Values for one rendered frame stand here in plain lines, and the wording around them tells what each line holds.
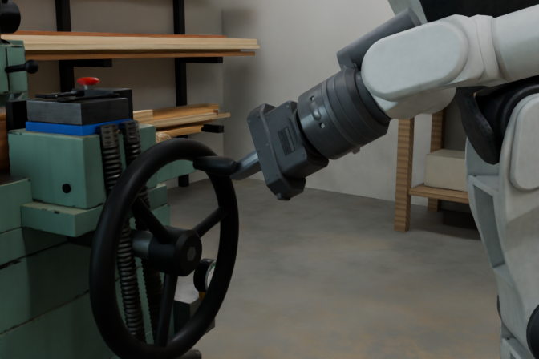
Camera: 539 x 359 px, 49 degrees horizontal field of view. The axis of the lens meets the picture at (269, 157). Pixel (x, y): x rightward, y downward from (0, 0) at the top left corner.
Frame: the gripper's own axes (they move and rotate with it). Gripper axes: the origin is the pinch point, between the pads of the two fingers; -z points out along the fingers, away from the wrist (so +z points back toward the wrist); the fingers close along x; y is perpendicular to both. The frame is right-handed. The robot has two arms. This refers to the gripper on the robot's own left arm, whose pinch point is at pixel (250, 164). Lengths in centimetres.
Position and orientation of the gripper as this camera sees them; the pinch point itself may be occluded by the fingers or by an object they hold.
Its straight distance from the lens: 75.8
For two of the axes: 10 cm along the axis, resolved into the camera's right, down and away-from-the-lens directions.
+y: -5.9, -1.2, -8.0
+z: 7.6, -4.2, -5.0
